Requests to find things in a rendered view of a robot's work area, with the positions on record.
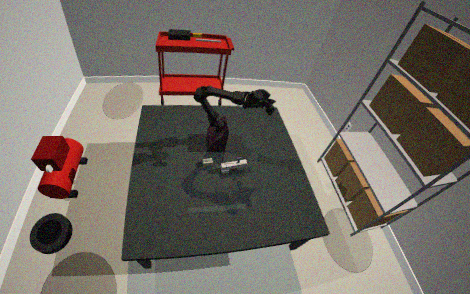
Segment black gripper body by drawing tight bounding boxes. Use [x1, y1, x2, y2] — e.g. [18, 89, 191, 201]
[256, 100, 275, 115]

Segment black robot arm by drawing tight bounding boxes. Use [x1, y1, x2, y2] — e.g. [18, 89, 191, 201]
[194, 85, 270, 131]

